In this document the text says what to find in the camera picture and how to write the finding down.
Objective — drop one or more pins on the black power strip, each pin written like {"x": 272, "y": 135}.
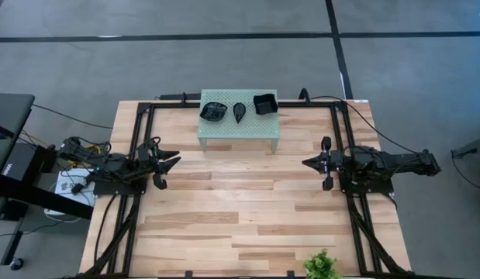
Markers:
{"x": 177, "y": 96}

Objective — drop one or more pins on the grey metal stand leg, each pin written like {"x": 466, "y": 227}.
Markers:
{"x": 472, "y": 148}

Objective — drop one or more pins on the white cardboard box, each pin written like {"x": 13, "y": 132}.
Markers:
{"x": 65, "y": 193}

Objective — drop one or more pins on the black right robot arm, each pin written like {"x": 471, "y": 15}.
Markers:
{"x": 398, "y": 160}

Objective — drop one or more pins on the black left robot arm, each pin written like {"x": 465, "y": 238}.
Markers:
{"x": 111, "y": 168}

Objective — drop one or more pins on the black standing desk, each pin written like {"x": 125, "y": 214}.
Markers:
{"x": 11, "y": 112}

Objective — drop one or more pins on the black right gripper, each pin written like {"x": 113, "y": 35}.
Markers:
{"x": 336, "y": 162}

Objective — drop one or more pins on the black computer case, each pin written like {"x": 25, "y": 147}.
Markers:
{"x": 18, "y": 162}

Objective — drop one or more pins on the black teardrop mini plate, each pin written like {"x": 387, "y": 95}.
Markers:
{"x": 239, "y": 112}

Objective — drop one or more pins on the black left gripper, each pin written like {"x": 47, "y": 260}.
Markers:
{"x": 148, "y": 162}

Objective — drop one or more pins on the green plant in white pot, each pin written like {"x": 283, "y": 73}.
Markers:
{"x": 321, "y": 265}

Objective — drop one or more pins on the black frame bracket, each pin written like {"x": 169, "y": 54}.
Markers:
{"x": 290, "y": 274}
{"x": 188, "y": 274}

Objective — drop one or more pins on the black aluminium table frame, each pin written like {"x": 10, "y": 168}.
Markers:
{"x": 301, "y": 104}

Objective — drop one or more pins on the green perforated metal shelf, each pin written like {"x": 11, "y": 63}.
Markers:
{"x": 247, "y": 128}

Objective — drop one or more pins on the black square mini plate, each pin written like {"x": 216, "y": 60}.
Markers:
{"x": 265, "y": 104}

